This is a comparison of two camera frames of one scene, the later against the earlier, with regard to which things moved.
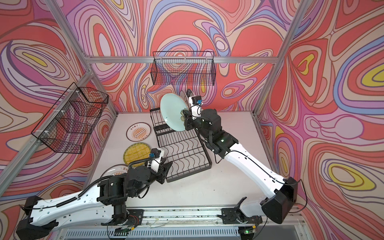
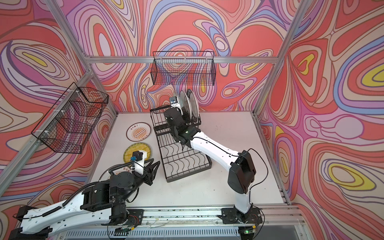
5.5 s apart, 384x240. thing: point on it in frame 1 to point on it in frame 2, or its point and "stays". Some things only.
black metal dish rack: x=184 y=149 stays
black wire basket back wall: x=186 y=68 stays
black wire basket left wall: x=68 y=126 stays
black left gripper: x=162 y=173 to x=148 y=175
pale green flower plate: x=171 y=104 to x=182 y=95
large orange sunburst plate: x=115 y=170 stays
